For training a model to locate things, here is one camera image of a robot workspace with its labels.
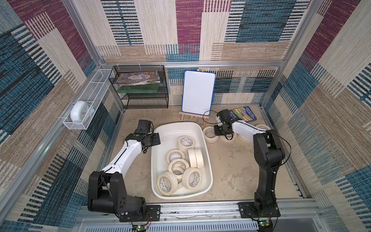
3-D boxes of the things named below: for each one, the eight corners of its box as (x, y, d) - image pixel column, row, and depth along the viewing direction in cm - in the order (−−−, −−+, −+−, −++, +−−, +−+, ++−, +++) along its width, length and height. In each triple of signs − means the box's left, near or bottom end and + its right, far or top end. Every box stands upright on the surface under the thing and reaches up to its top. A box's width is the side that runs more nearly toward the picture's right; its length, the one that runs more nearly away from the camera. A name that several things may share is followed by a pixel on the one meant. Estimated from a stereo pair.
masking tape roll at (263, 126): (256, 130, 108) (258, 127, 106) (255, 126, 110) (256, 123, 108) (268, 130, 108) (270, 127, 106) (266, 126, 110) (268, 123, 108)
